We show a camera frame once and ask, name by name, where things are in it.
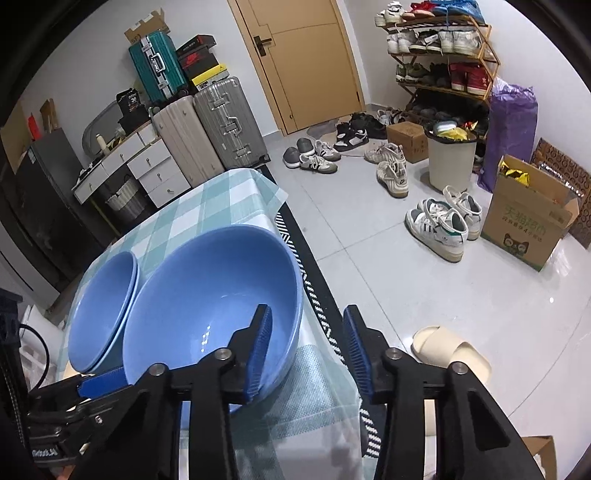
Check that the shoe rack with shoes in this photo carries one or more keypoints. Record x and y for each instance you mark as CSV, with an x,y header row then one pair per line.
x,y
452,41

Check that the grey white sneaker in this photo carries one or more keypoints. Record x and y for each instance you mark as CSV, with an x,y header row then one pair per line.
x,y
318,164
328,150

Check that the grey clog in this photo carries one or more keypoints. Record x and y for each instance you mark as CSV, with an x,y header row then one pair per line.
x,y
292,158
304,145

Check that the red black shoe box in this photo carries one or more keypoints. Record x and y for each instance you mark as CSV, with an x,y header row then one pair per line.
x,y
198,59

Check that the black shoe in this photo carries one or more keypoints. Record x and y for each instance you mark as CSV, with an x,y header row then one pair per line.
x,y
369,124

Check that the black white sneaker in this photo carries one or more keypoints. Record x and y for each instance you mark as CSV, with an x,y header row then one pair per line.
x,y
348,128
351,141

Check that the grey doormat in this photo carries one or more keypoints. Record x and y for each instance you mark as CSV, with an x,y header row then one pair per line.
x,y
323,129

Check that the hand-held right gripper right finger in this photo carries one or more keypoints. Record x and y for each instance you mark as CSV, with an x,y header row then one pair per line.
x,y
356,355

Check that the black bag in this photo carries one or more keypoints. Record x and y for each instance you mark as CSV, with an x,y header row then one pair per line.
x,y
131,108

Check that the cream slide slipper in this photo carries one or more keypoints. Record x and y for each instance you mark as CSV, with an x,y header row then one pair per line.
x,y
452,353

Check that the beige suitcase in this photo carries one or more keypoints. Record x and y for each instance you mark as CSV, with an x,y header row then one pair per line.
x,y
184,138

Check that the silver suitcase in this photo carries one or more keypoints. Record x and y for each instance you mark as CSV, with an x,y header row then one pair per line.
x,y
226,120

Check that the yellow black shoe box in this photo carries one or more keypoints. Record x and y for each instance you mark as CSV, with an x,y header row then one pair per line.
x,y
210,76

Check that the red paper bag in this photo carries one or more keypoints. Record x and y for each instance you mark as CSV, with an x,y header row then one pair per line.
x,y
34,127

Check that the oval mirror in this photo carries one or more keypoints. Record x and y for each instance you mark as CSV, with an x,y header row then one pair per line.
x,y
99,124

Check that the teal suitcase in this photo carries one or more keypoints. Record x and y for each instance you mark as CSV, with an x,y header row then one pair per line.
x,y
154,69

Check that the purple plastic bag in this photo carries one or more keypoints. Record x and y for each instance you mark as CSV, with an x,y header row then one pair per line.
x,y
508,129

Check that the wooden shoe rack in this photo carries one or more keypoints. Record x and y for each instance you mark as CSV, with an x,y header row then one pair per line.
x,y
461,56

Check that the woven laundry basket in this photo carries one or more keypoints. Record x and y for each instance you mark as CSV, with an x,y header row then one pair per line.
x,y
124,201

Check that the blue bowl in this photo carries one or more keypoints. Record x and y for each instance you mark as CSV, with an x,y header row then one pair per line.
x,y
99,300
108,356
207,286

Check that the tan wooden door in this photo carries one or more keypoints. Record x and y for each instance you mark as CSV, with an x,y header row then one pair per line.
x,y
300,60

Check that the open cardboard box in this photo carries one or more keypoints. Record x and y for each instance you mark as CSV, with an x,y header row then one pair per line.
x,y
145,25

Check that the white bottle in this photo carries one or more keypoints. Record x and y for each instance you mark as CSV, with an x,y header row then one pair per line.
x,y
101,143

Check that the plain brown cardboard box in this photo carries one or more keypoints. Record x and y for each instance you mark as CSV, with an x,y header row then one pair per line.
x,y
406,141

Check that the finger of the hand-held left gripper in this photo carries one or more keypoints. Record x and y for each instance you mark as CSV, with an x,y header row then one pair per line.
x,y
99,383
83,424

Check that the white drawer dresser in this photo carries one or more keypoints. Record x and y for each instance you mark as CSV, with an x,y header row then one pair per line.
x,y
152,161

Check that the white trash bin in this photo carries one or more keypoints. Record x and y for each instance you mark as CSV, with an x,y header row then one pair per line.
x,y
450,161

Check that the white green sneaker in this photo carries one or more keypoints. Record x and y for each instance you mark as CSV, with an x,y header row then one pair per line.
x,y
464,210
434,233

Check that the large printed cardboard box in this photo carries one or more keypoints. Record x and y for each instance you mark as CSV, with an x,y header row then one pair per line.
x,y
517,226

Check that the dark grey refrigerator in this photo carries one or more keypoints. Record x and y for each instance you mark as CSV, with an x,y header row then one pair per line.
x,y
46,207

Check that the cardboard sheet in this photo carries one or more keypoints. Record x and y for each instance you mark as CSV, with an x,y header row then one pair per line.
x,y
50,115

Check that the worn white sneaker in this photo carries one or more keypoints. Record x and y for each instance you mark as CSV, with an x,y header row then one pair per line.
x,y
385,152
392,180

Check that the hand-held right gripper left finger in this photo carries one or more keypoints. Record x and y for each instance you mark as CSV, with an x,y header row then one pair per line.
x,y
259,355

